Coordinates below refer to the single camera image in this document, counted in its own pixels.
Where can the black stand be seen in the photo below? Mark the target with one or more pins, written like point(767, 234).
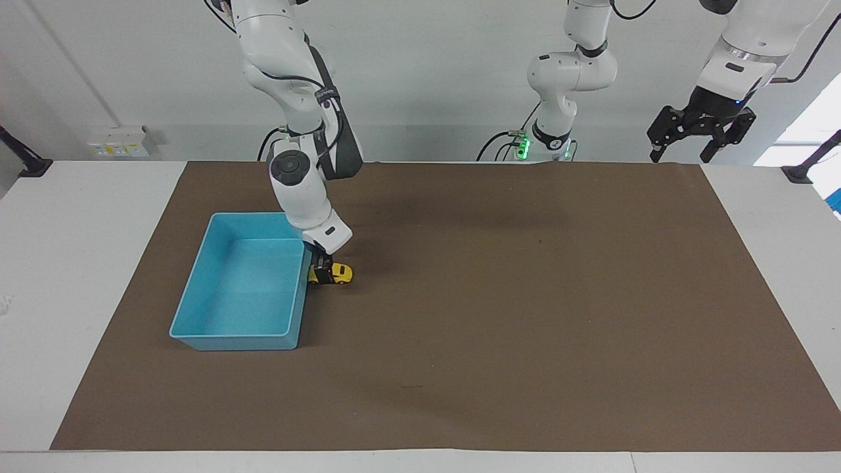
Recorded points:
point(808, 164)
point(23, 161)

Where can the yellow toy beetle car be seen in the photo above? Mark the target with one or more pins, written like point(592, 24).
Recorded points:
point(341, 272)

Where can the white wall socket box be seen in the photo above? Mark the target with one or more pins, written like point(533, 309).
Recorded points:
point(121, 142)

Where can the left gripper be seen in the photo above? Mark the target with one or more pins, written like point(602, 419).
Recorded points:
point(715, 108)

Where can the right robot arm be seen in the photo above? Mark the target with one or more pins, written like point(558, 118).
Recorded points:
point(299, 197)

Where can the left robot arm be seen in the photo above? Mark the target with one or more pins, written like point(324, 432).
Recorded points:
point(570, 73)

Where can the blue plastic bin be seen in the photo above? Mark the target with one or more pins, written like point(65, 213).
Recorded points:
point(246, 289)

